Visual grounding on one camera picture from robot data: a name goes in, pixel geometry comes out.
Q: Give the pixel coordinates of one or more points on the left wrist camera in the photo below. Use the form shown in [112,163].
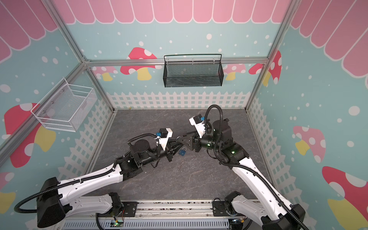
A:
[162,137]

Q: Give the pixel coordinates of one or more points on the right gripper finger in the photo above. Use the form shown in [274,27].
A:
[192,134]
[187,142]

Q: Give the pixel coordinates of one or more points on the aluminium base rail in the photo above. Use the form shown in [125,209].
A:
[168,215]

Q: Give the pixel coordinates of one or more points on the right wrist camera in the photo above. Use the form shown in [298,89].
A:
[199,124]

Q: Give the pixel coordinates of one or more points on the white wire basket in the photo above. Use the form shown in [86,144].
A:
[65,107]

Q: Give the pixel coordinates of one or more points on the blue padlock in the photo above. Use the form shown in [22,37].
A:
[182,151]

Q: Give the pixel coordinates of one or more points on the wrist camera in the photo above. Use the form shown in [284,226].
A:
[162,137]
[199,124]

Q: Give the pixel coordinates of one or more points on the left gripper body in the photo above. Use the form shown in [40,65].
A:
[168,149]

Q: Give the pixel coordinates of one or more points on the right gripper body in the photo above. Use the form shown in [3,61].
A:
[194,141]

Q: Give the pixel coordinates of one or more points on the black wire basket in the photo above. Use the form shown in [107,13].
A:
[193,70]

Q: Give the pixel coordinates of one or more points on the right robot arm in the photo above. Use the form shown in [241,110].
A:
[273,211]

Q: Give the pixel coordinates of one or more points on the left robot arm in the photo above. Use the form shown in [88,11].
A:
[58,200]

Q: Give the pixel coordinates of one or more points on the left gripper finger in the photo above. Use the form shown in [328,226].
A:
[179,140]
[169,155]

